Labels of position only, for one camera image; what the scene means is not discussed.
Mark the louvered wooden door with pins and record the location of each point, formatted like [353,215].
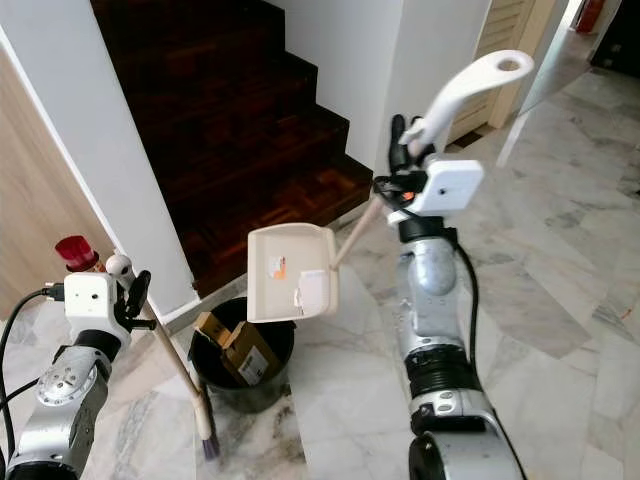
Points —
[500,30]

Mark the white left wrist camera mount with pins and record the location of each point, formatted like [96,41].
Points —
[90,300]

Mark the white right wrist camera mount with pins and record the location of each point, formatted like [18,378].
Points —
[448,185]

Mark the light wooden door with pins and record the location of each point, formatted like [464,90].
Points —
[25,200]

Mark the wooden broom with white knob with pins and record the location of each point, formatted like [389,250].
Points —
[180,370]

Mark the dark wooden staircase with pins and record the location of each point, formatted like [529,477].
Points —
[230,130]

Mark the black round bucket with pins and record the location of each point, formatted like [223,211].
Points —
[240,398]

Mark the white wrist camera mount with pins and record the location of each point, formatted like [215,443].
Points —
[448,185]
[90,300]

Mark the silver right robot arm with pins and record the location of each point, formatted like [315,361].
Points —
[430,300]

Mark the red fire extinguisher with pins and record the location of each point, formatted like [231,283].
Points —
[588,14]

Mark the red dome topped object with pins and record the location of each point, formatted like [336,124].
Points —
[75,252]

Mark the cardboard box with white label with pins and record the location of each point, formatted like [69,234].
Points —
[250,355]

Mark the small plain cardboard box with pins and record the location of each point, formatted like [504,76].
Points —
[212,328]

